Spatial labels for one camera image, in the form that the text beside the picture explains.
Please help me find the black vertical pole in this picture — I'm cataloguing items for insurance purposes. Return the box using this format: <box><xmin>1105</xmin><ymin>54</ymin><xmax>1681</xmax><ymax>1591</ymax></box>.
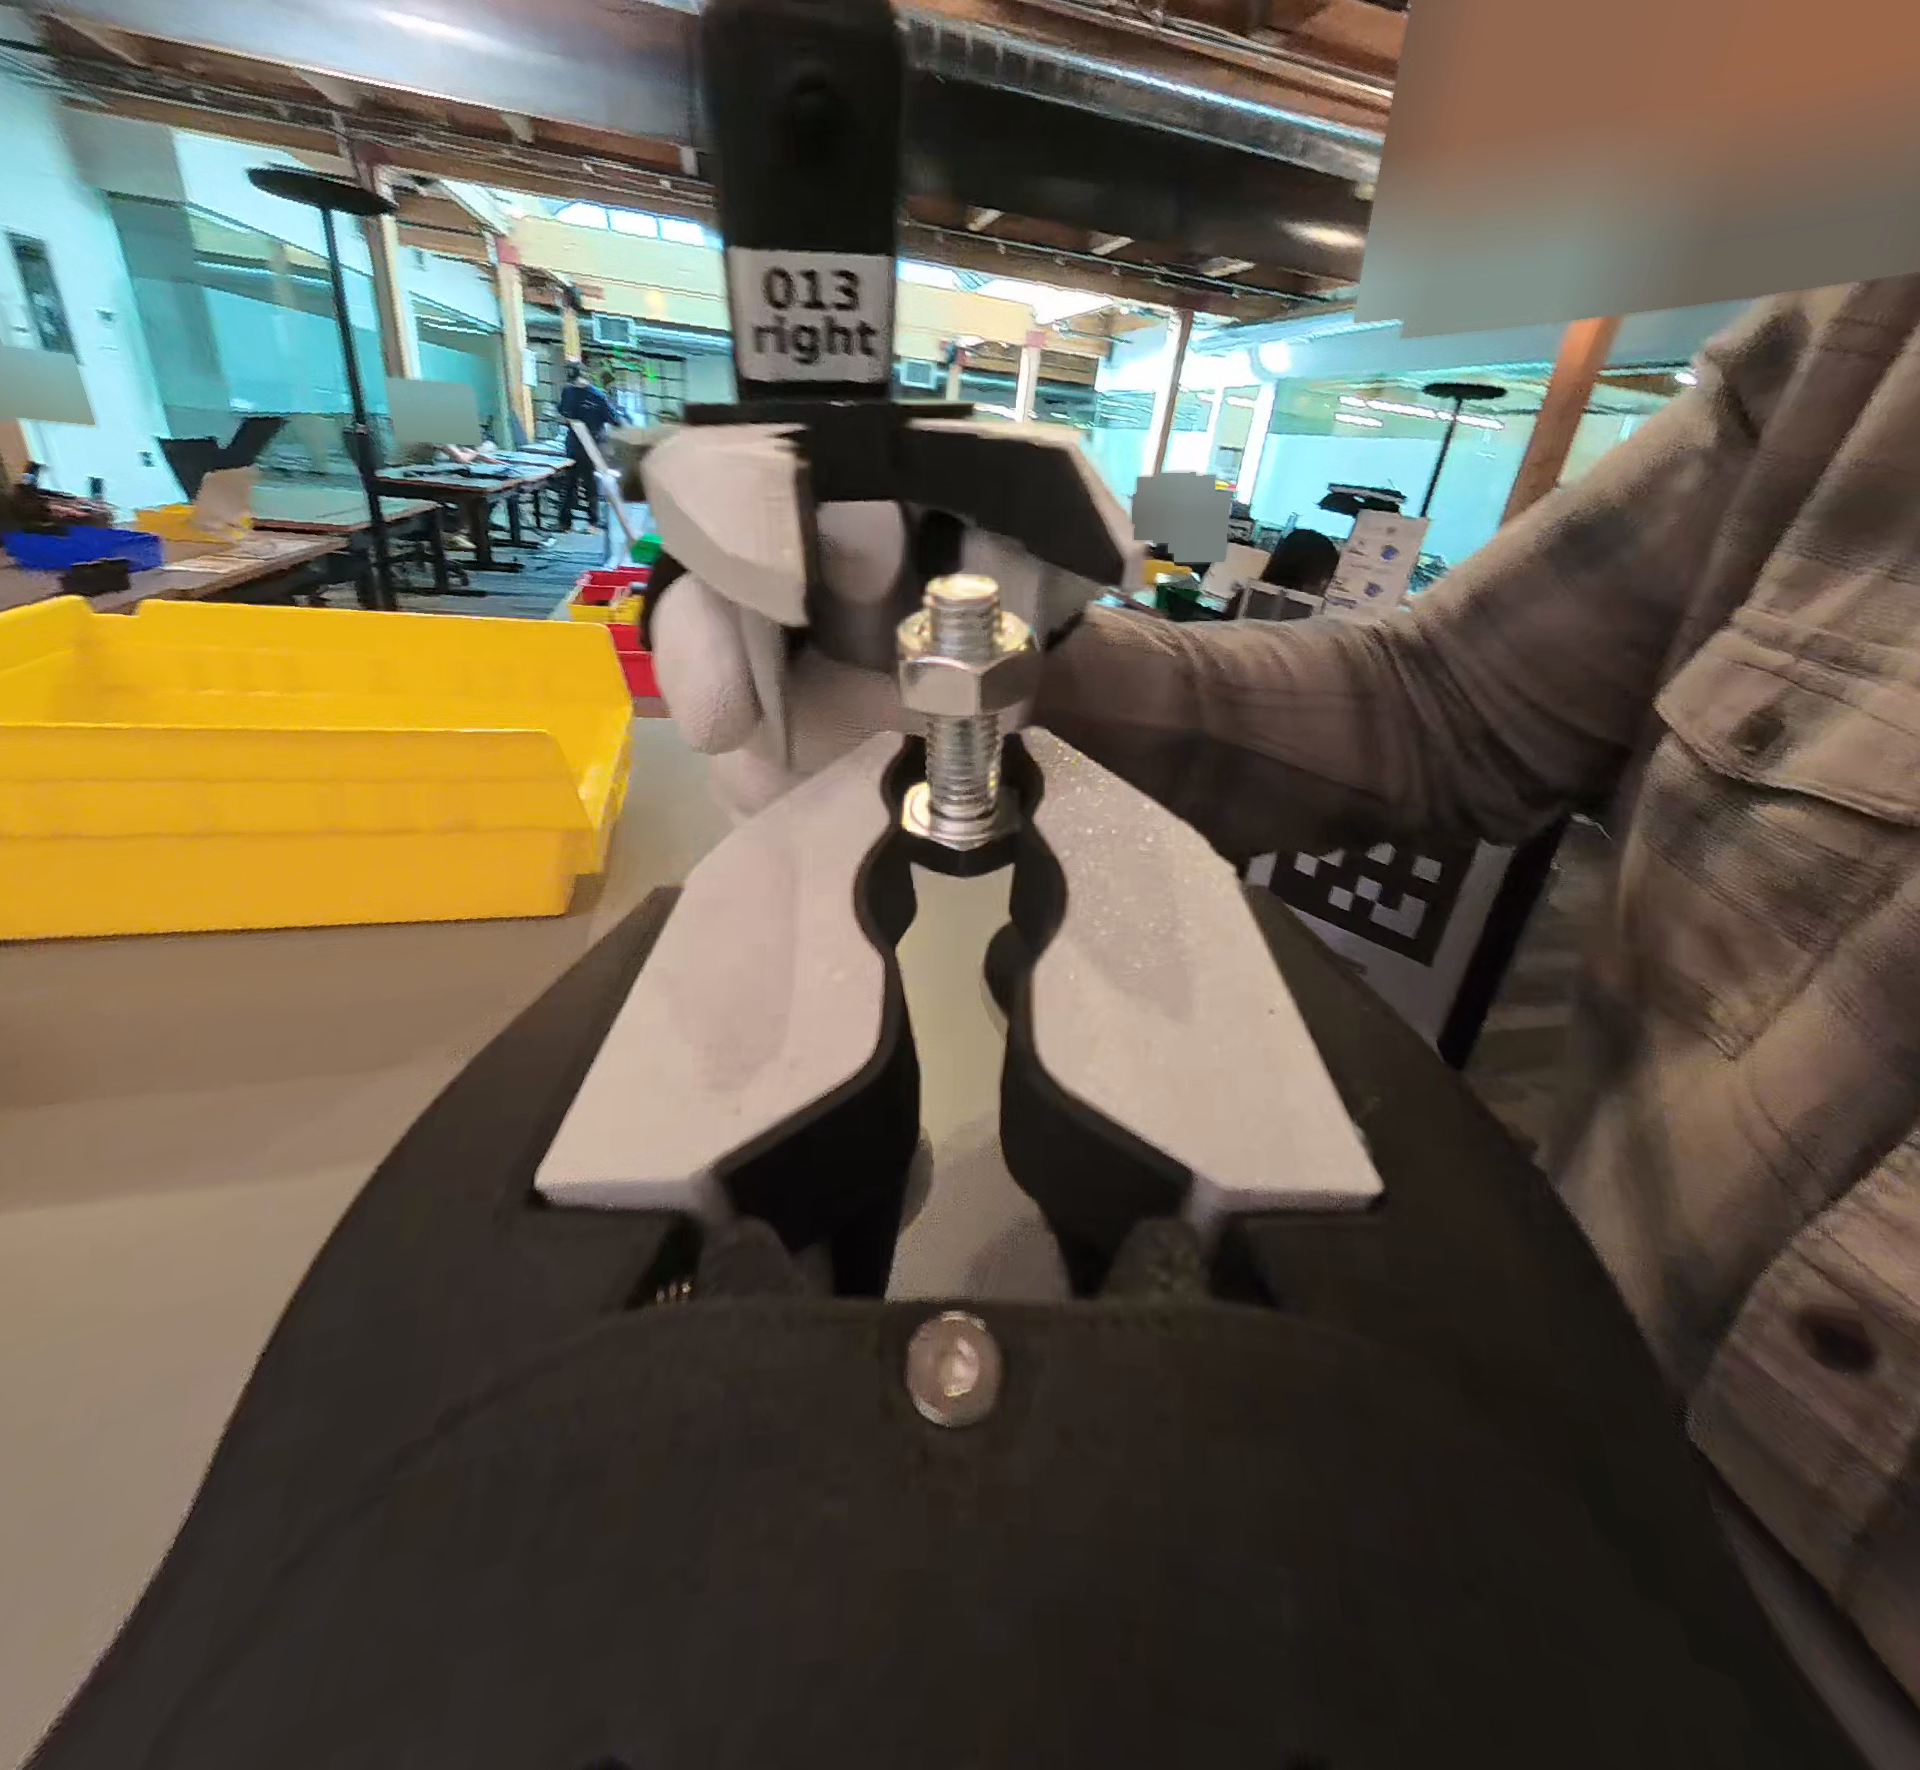
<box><xmin>248</xmin><ymin>165</ymin><xmax>402</xmax><ymax>610</ymax></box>

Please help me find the silver hex bolt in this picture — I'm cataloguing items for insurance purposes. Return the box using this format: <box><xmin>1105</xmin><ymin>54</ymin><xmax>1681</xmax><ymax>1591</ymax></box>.
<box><xmin>898</xmin><ymin>572</ymin><xmax>1044</xmax><ymax>851</ymax></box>

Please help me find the small blue bin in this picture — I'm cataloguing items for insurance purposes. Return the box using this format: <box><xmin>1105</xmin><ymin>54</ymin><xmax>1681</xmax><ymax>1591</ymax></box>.
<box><xmin>4</xmin><ymin>528</ymin><xmax>164</xmax><ymax>572</ymax></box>

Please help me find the silver hex nut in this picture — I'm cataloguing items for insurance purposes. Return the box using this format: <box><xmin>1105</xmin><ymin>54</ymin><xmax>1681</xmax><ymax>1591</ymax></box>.
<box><xmin>898</xmin><ymin>613</ymin><xmax>1040</xmax><ymax>731</ymax></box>

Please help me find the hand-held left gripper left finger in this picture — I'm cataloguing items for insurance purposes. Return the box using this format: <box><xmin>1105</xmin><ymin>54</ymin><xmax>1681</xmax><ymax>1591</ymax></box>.
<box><xmin>533</xmin><ymin>729</ymin><xmax>925</xmax><ymax>1298</ymax></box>

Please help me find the person's right hand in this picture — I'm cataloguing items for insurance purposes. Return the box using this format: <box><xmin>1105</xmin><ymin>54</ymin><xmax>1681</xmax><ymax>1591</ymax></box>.
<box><xmin>643</xmin><ymin>507</ymin><xmax>1086</xmax><ymax>819</ymax></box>

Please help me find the grey background desk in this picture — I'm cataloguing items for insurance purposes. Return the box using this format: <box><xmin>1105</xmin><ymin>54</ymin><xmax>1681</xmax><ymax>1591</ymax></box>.
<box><xmin>0</xmin><ymin>532</ymin><xmax>358</xmax><ymax>610</ymax></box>

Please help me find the large red bin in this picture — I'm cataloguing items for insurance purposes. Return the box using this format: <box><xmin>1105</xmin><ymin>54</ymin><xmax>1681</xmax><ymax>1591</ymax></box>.
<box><xmin>571</xmin><ymin>566</ymin><xmax>674</xmax><ymax>716</ymax></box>

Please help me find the yellow plastic bin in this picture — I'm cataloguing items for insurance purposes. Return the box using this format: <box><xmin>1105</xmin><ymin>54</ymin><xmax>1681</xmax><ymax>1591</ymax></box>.
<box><xmin>0</xmin><ymin>594</ymin><xmax>636</xmax><ymax>940</ymax></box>

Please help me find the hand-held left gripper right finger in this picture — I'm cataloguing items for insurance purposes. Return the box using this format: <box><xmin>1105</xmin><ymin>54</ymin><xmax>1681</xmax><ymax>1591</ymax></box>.
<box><xmin>1001</xmin><ymin>731</ymin><xmax>1386</xmax><ymax>1302</ymax></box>

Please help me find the black floor lamp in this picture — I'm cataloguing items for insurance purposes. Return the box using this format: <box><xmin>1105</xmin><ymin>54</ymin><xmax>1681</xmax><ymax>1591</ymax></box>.
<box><xmin>1421</xmin><ymin>378</ymin><xmax>1510</xmax><ymax>522</ymax></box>

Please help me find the framed marker sign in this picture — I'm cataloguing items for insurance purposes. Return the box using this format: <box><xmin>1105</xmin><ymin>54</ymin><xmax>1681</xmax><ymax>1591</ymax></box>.
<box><xmin>1246</xmin><ymin>809</ymin><xmax>1569</xmax><ymax>1070</ymax></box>

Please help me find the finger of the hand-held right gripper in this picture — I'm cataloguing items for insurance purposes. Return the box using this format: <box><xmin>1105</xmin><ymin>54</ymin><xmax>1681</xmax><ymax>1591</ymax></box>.
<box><xmin>607</xmin><ymin>423</ymin><xmax>824</xmax><ymax>630</ymax></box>
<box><xmin>907</xmin><ymin>408</ymin><xmax>1145</xmax><ymax>592</ymax></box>

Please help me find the person's plaid shirt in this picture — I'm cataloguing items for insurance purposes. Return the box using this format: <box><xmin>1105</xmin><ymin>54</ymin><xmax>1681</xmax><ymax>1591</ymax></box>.
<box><xmin>1546</xmin><ymin>277</ymin><xmax>1920</xmax><ymax>1667</ymax></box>

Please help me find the person's right forearm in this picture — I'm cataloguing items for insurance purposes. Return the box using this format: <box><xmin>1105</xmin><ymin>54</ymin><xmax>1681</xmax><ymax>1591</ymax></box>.
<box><xmin>1035</xmin><ymin>419</ymin><xmax>1698</xmax><ymax>874</ymax></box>

